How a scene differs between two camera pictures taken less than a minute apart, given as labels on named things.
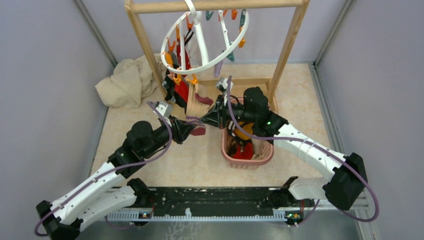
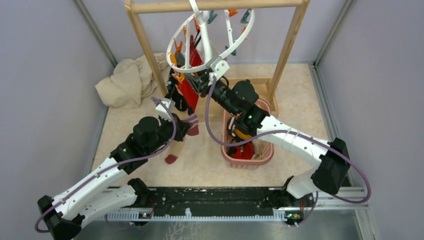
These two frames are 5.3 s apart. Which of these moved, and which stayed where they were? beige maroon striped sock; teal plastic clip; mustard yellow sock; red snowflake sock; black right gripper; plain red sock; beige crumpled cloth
Moved: plain red sock; black right gripper; beige maroon striped sock; teal plastic clip; red snowflake sock
Stayed: mustard yellow sock; beige crumpled cloth
